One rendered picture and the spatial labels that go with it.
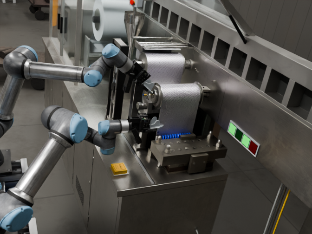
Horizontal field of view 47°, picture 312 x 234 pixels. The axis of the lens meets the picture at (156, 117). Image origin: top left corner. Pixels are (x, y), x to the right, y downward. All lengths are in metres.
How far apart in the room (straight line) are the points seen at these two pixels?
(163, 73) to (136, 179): 0.66
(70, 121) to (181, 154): 0.66
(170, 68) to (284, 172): 0.90
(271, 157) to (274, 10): 3.11
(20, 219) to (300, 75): 1.25
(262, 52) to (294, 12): 2.67
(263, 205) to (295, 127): 1.94
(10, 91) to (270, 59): 1.29
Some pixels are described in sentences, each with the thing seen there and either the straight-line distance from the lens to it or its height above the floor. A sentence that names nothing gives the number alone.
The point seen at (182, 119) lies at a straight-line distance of 2.06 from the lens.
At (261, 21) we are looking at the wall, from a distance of 4.83.
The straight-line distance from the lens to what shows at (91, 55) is 2.84.
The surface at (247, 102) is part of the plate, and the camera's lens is 1.85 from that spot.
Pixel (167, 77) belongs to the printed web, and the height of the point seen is 1.28.
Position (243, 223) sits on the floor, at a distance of 3.24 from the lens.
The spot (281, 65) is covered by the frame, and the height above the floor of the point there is 1.61.
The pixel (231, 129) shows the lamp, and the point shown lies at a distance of 1.96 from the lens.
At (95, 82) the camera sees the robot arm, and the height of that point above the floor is 1.40.
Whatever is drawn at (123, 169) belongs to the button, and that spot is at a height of 0.92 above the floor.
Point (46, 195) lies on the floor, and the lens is 3.18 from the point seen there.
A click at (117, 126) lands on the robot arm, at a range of 1.88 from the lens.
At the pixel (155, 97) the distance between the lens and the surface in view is 1.95.
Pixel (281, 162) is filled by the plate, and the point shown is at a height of 1.22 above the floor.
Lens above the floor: 2.05
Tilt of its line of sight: 27 degrees down
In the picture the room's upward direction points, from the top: 9 degrees clockwise
